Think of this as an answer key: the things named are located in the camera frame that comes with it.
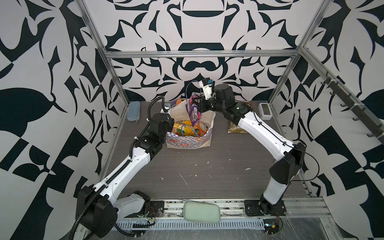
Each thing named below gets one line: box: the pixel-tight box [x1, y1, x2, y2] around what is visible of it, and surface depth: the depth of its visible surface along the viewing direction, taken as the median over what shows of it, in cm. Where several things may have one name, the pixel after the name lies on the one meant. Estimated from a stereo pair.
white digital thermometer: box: [258, 102, 273, 121], surface depth 111 cm
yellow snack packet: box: [172, 120, 198, 137], surface depth 93 cm
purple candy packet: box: [185, 93, 202, 127], surface depth 75 cm
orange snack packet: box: [194, 121, 209, 138], surface depth 96 cm
